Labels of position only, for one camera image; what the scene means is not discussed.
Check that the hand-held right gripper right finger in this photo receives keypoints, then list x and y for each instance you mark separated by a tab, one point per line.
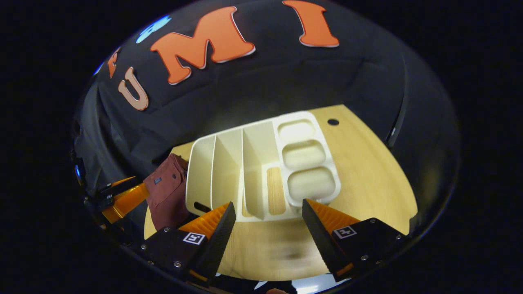
322	241

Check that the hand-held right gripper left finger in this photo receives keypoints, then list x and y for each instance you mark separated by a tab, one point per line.
216	241

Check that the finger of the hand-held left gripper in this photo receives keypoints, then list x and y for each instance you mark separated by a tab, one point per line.
116	188
126	200

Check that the maroon schoolbag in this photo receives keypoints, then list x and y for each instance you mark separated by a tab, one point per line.
167	196

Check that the white plastic bookshelf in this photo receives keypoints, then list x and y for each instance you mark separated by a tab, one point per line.
306	155

